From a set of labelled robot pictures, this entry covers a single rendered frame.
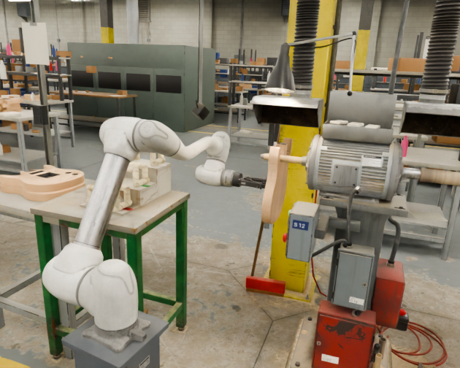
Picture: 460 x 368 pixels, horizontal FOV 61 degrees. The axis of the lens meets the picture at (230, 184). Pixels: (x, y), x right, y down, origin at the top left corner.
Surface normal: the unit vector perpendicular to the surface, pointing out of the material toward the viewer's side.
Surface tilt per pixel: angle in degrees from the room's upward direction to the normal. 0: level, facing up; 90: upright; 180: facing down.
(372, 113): 90
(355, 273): 90
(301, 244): 90
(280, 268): 90
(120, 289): 75
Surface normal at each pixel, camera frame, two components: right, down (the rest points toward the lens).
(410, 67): 0.07, 0.29
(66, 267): -0.28, -0.36
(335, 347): -0.34, 0.26
